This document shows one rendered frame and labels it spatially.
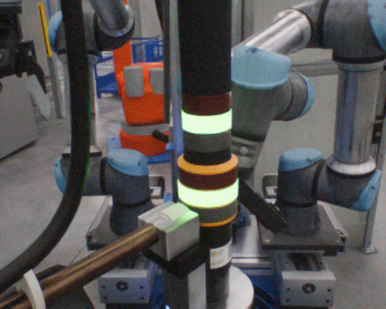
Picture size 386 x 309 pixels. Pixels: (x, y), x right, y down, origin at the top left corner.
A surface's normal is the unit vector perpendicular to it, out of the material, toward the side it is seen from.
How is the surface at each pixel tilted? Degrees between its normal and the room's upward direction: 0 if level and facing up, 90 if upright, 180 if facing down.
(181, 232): 90
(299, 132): 91
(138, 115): 90
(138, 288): 90
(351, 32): 99
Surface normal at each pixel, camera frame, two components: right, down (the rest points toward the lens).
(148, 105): 0.22, 0.35
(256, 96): -0.03, 0.29
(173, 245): 0.71, 0.23
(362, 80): -0.14, 0.48
